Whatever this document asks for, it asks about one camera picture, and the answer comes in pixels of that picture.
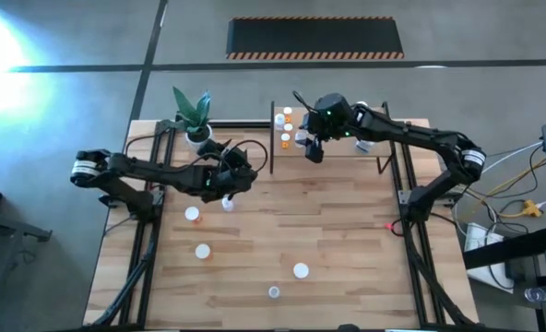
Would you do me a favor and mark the green plant in white pot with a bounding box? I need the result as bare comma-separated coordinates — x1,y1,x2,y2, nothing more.
171,86,215,153

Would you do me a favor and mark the black hazard-striped floor mat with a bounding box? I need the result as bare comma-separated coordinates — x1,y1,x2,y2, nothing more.
225,17,405,61

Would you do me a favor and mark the wooden shelf with black frame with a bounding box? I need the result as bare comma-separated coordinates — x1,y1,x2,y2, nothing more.
268,101,394,175

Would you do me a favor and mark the clear water bottle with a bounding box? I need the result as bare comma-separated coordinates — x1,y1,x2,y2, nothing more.
524,286,546,304

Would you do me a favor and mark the dark metal floor stand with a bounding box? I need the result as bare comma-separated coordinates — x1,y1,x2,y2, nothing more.
0,207,53,243

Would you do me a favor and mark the white power strip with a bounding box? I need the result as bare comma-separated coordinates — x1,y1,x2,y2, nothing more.
464,222,516,292

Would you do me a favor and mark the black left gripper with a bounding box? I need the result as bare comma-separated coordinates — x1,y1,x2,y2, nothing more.
197,138,259,203

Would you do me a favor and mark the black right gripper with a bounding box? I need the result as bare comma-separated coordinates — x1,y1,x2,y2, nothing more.
300,110,352,165

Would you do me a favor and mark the yellow power splitter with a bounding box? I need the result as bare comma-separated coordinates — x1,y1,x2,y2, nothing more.
517,198,544,219

